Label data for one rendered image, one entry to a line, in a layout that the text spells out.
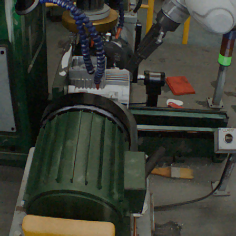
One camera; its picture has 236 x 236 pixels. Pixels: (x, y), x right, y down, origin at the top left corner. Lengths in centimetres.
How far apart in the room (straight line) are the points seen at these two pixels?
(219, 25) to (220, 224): 67
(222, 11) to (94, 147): 44
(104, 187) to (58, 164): 8
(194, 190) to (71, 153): 78
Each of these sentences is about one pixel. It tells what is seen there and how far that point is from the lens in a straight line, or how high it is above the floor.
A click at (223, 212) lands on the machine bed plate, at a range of 124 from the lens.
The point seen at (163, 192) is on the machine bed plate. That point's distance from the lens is 125.
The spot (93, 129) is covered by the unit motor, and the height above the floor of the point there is 135.
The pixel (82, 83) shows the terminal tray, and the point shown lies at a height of 110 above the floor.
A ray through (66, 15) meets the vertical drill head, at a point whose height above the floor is 133.
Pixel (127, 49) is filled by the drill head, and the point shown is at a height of 110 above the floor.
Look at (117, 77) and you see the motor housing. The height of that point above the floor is 111.
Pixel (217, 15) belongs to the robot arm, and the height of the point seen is 148.
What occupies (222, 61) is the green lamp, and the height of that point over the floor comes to 105.
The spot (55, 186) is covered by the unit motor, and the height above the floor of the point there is 135.
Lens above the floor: 174
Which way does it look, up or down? 38 degrees down
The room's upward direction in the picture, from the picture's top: 4 degrees clockwise
